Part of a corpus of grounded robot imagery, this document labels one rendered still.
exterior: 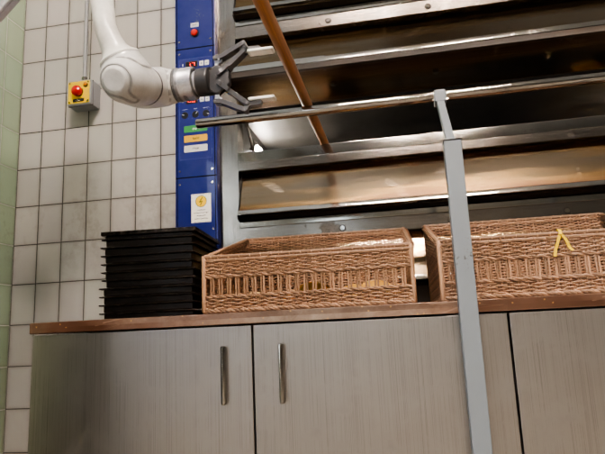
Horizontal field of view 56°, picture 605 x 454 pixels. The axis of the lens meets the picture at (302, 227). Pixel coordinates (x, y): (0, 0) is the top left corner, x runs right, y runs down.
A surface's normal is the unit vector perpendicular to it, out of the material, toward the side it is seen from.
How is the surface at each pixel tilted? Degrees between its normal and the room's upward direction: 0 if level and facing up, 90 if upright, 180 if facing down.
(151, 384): 90
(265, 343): 90
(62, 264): 90
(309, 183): 70
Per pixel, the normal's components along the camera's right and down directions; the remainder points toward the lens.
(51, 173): -0.18, -0.18
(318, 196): -0.19, -0.50
